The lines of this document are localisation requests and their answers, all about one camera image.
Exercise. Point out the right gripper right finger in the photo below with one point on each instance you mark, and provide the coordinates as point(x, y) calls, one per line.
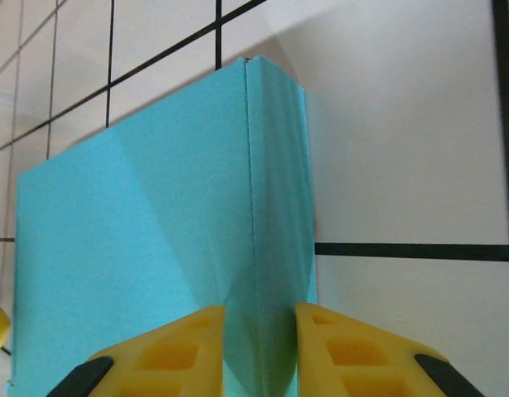
point(353, 364)

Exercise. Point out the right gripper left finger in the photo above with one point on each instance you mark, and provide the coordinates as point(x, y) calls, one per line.
point(175, 364)

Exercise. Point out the white and blue paper box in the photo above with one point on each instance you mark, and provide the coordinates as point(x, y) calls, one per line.
point(134, 207)

